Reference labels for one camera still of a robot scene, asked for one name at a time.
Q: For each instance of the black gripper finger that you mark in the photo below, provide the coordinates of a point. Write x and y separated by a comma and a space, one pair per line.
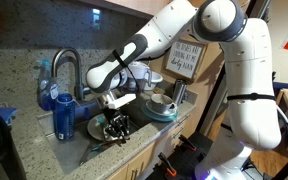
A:
125, 126
115, 134

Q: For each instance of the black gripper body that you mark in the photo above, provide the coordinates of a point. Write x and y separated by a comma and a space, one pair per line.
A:
114, 116

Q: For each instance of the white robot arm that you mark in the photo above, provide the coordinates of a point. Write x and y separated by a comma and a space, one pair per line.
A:
251, 121

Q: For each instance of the steel sink basin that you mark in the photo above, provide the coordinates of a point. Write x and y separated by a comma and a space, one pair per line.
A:
76, 151

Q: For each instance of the grey ceramic bowl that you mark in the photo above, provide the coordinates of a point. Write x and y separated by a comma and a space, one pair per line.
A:
161, 103

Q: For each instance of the white dirty plate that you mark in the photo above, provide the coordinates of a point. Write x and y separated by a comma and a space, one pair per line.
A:
96, 128

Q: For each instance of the teal plate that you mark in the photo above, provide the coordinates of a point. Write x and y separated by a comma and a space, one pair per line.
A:
169, 116

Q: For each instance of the white water filter pitcher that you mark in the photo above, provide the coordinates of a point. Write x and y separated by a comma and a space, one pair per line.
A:
141, 77

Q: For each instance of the wooden cabinet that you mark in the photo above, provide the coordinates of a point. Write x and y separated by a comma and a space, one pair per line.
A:
147, 143

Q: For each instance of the blue water bottle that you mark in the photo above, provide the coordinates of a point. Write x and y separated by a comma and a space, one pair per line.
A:
64, 116

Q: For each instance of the dark metal faucet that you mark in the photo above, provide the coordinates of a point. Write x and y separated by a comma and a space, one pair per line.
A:
66, 67

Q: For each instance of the black orange clamp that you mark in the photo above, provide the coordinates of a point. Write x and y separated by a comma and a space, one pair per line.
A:
170, 169
187, 143

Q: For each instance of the stainless steel tumbler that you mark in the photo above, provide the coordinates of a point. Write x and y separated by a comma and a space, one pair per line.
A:
179, 89

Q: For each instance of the blue dish soap bottle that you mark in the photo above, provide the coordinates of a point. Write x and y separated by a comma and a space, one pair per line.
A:
47, 90

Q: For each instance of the framed dishes sign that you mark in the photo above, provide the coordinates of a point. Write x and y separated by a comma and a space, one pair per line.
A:
183, 59

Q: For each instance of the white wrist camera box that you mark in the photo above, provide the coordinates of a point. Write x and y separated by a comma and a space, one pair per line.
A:
121, 101

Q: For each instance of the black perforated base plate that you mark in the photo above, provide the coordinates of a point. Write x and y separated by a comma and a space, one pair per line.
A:
183, 160

